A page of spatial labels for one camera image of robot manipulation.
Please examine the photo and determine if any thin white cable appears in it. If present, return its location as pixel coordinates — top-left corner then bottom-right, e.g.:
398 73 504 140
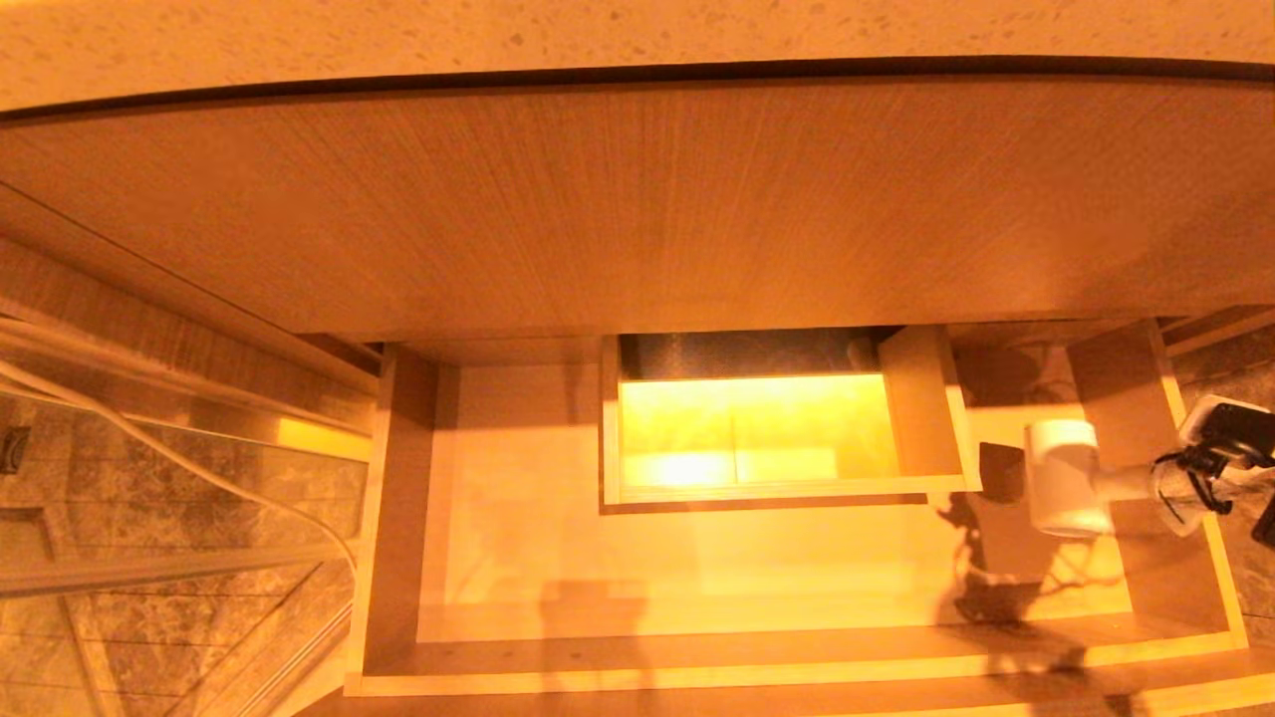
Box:
0 354 360 574

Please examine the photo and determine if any glass shower partition metal frame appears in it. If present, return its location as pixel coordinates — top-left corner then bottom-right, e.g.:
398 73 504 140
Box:
0 317 378 717

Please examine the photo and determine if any wooden drawer pipe cutout box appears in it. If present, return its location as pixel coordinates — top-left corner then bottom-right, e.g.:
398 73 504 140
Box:
598 324 982 515

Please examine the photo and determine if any wooden vanity drawer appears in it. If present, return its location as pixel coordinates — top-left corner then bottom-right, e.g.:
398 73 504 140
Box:
289 317 1275 717

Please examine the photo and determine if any speckled stone countertop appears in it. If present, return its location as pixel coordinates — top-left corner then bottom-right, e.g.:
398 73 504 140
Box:
0 0 1275 119

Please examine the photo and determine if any wooden vanity cabinet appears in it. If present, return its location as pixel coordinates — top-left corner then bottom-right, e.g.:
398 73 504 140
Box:
0 62 1275 397

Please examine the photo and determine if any white hair dryer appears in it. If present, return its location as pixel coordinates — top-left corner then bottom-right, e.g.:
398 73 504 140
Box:
1024 418 1161 539

